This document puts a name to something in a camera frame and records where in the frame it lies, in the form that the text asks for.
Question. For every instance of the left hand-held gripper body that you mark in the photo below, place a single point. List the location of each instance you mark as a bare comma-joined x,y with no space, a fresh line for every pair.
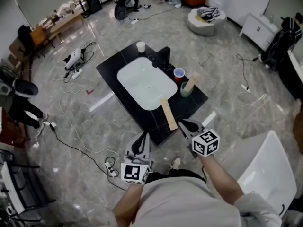
132,172

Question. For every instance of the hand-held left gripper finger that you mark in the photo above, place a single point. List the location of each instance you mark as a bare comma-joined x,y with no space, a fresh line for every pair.
147,146
129,146

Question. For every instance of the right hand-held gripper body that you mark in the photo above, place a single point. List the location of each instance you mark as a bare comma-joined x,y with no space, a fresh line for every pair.
206,143

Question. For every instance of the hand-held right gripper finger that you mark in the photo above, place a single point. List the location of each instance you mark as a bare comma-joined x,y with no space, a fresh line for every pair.
195,125
187,131

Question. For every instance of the wooden stick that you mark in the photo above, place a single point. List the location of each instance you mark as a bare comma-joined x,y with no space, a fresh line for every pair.
168,113

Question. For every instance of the wooden block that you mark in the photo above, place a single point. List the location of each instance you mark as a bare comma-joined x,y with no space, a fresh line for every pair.
193,80

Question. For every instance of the person's left forearm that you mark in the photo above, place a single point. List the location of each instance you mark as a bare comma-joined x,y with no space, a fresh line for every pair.
127,204

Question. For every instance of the person's right forearm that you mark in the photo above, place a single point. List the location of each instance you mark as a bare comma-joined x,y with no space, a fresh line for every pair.
217,176

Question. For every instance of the white power strip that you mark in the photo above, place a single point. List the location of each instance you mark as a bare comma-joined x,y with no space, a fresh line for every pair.
245,88
135,21
110,169
77,73

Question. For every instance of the black vanity counter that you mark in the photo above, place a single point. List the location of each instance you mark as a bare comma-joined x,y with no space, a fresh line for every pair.
151,124

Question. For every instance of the person's white shoe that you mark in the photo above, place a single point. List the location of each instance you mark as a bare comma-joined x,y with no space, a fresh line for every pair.
175,163

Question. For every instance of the green cup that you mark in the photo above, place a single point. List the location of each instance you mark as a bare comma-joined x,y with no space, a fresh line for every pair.
184,92

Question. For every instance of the person's black shorts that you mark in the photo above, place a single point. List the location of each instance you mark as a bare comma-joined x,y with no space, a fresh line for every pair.
180,174

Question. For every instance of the red plastic cup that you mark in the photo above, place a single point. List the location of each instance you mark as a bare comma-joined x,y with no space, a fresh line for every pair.
179,73

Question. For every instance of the person's white shirt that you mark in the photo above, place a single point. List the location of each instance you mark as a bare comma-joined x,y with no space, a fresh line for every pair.
184,202

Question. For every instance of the white sink basin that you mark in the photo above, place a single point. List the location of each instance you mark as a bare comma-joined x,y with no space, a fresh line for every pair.
142,84

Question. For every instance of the white plastic chair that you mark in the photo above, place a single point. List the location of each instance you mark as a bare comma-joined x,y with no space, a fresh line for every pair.
267,169

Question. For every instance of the black faucet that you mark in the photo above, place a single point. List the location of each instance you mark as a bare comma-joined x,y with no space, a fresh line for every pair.
163,55

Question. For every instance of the white paper cup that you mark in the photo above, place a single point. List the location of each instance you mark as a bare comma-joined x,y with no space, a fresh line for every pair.
140,46

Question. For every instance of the grey beanbag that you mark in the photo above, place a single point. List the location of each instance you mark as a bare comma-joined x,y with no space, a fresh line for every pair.
206,26

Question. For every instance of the white device with black base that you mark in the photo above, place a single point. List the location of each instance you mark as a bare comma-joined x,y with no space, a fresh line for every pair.
74,58

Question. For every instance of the dark green bathtub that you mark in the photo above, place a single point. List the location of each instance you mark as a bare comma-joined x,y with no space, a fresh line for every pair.
291,79

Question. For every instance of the striped black white clothing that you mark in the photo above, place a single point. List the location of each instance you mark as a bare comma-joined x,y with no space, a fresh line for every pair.
208,13

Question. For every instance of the white cabinet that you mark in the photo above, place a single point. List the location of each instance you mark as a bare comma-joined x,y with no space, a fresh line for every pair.
256,28

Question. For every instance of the brown wooden cabinet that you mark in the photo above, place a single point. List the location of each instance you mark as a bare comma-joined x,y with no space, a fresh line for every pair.
9,131

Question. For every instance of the orange chair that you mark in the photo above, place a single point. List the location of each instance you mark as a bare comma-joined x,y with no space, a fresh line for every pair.
39,38

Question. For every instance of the long wooden table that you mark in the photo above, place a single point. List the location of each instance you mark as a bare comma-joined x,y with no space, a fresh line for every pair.
66,20

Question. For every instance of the black office chair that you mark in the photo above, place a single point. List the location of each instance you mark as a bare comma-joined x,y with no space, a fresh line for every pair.
24,39

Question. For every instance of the cardboard box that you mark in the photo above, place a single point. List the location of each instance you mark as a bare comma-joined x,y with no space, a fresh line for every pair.
15,48

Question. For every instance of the grey roller blind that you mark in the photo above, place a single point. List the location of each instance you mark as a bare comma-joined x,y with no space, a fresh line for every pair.
42,1

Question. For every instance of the black frame shelf rack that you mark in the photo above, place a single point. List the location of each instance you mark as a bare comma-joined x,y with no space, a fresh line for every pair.
23,181

